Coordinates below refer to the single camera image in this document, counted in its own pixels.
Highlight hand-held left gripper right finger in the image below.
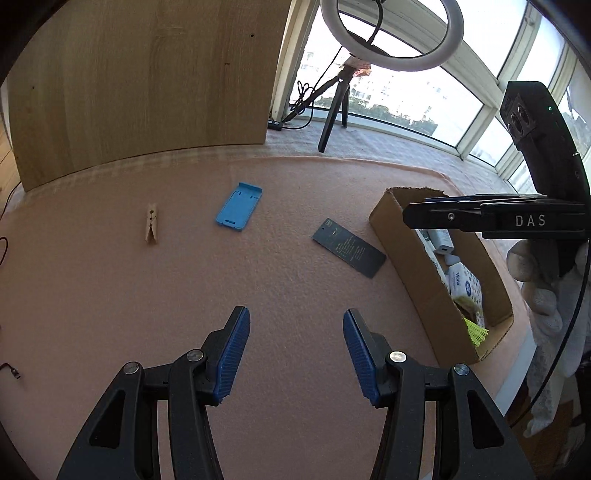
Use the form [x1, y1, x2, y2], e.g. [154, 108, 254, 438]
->
[343, 309, 527, 480]

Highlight black ring light cable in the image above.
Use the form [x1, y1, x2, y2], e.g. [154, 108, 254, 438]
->
[281, 46, 345, 130]

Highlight cardboard box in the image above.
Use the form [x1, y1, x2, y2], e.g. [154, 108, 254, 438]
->
[368, 186, 515, 365]

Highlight dark printed card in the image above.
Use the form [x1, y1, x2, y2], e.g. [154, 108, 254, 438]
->
[311, 218, 387, 279]

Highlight wooden clothespin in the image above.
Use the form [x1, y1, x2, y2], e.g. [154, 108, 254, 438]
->
[144, 203, 160, 244]

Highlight white charger plug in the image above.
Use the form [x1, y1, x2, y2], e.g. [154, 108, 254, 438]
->
[427, 229, 455, 256]

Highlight black tripod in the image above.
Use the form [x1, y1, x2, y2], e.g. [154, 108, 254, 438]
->
[318, 58, 372, 153]

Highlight large wooden board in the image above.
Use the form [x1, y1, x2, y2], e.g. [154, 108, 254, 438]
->
[7, 0, 296, 192]

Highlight polka dot tissue pack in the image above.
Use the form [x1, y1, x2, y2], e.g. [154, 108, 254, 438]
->
[448, 261, 483, 305]

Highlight person's right hand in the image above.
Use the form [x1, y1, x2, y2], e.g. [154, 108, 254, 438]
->
[507, 239, 589, 342]

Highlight blue plastic phone stand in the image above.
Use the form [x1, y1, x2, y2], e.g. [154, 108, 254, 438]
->
[215, 181, 263, 232]

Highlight person's right forearm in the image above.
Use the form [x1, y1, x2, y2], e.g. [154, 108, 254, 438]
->
[524, 332, 585, 439]

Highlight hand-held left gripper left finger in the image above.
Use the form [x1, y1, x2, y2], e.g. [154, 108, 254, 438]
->
[58, 305, 251, 480]

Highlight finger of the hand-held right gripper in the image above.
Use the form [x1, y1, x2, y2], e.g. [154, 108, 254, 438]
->
[403, 202, 485, 230]
[424, 193, 548, 204]

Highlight yellow plastic shuttlecock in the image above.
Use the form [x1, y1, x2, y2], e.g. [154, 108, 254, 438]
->
[463, 316, 490, 347]

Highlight pine plank panel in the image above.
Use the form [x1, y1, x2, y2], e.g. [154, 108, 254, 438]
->
[0, 120, 19, 213]

